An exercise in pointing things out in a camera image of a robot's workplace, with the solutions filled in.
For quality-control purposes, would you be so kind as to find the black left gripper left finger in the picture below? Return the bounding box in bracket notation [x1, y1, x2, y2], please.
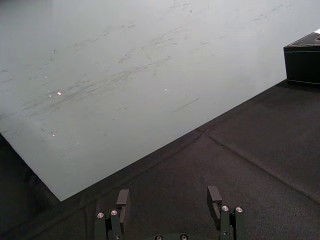
[94, 189, 130, 240]

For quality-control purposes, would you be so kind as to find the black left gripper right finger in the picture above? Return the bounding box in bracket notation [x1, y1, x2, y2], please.
[206, 185, 246, 240]

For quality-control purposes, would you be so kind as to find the black table cloth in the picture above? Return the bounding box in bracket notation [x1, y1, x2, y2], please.
[0, 79, 320, 240]

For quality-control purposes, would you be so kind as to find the black box with white stitching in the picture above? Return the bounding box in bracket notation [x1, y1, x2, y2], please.
[283, 31, 320, 88]

